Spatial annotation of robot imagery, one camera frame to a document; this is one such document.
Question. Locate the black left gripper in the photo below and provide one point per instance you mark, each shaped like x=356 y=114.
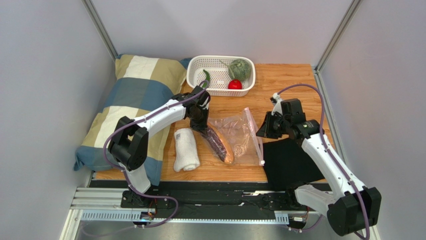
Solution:
x=203 y=126

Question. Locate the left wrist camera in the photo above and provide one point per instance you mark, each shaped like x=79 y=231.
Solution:
x=198 y=97

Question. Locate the green fake leafy vegetable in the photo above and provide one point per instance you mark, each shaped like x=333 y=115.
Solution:
x=238 y=69

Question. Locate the rolled white towel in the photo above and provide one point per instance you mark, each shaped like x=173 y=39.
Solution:
x=186 y=158

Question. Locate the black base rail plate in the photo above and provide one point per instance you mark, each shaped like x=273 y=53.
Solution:
x=234 y=201

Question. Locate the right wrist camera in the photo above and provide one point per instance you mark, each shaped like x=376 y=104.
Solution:
x=291 y=109

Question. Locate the clear zip top bag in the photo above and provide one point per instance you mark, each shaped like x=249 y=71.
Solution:
x=240 y=132

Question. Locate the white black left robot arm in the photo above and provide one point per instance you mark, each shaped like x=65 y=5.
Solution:
x=127 y=147

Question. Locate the aluminium frame rail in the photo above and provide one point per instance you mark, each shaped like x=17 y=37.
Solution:
x=105 y=210

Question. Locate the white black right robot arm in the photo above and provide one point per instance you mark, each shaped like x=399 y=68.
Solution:
x=351 y=207

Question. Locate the plaid blue beige pillow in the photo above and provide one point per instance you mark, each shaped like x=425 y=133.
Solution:
x=143 y=84

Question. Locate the green fake chili pepper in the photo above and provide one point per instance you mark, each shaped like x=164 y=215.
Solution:
x=207 y=79

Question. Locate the red fake tomato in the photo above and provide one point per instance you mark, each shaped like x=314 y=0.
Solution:
x=235 y=84

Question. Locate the black cloth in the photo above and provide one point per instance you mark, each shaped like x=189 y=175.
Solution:
x=287 y=166

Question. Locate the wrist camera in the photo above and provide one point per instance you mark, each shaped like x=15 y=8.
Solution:
x=198 y=97
x=291 y=109

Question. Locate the white perforated plastic basket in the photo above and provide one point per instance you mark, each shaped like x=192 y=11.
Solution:
x=219 y=77

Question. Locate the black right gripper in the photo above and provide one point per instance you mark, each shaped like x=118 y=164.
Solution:
x=269 y=124

